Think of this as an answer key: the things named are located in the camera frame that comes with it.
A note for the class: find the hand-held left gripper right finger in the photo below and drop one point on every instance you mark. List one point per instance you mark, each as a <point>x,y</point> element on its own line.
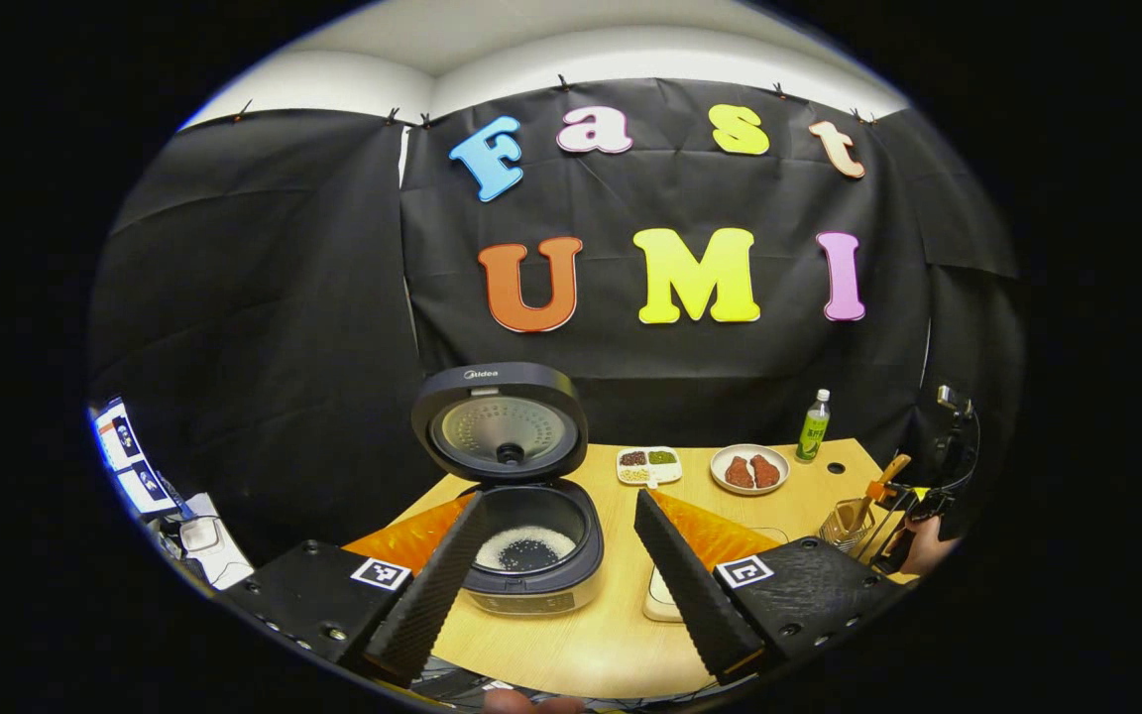
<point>690,595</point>

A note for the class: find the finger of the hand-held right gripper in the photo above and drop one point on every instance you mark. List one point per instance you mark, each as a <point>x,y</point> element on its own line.
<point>903,511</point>

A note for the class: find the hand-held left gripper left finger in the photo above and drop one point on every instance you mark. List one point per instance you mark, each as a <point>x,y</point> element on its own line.
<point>427,595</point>

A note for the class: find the cream rice container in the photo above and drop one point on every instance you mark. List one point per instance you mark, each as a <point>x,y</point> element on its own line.
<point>663,595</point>

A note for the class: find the wooden spoon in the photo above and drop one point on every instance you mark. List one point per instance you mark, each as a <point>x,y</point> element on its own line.
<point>883,476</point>

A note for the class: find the white rice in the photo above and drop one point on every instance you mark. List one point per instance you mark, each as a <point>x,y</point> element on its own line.
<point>526,547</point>

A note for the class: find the dark grey rice cooker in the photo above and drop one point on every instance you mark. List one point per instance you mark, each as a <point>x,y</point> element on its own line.
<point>502,387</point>

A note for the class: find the green drink bottle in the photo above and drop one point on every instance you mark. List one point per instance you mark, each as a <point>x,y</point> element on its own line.
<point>813,431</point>

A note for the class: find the brown meat piece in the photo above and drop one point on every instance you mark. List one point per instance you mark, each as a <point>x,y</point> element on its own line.
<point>766,471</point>
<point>739,473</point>

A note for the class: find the white divided snack dish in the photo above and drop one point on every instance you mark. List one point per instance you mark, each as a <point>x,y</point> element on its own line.
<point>648,466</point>

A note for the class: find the white round plate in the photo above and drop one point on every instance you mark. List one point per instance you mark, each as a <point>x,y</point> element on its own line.
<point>749,449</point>

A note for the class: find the printed standing banner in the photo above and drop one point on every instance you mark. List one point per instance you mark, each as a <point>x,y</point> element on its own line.
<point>130,456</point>

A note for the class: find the black backdrop cloth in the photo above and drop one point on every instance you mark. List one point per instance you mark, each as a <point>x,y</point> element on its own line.
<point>254,297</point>

